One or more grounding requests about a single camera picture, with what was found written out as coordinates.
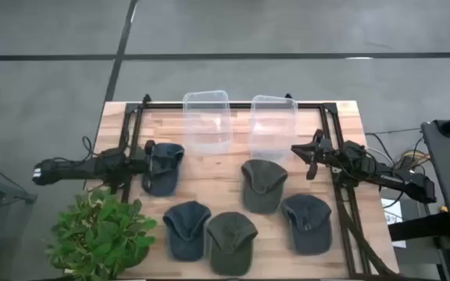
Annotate clear plastic bin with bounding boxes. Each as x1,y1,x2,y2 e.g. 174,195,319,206
182,90,233,156
249,94,299,162

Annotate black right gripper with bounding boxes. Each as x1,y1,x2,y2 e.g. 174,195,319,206
291,138,338,181

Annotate black aluminium table frame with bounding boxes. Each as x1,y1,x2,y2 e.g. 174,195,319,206
117,93,400,281

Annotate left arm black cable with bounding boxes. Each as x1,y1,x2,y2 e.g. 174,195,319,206
81,135,95,158

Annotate dark navy baseball cap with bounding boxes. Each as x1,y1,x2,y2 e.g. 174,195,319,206
280,194,333,256

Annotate green leafy potted plant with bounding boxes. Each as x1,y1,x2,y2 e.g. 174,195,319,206
44,186,159,281

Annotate white paper sheet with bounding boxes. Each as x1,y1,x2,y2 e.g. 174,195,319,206
380,197,408,250

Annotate olive green baseball cap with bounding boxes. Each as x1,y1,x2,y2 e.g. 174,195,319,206
240,158,289,215
205,211,259,276

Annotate blue denim baseball cap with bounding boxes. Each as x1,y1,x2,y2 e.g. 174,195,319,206
141,142,186,197
162,200,213,262

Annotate black flat bar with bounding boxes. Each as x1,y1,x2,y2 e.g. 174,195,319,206
387,212,450,242

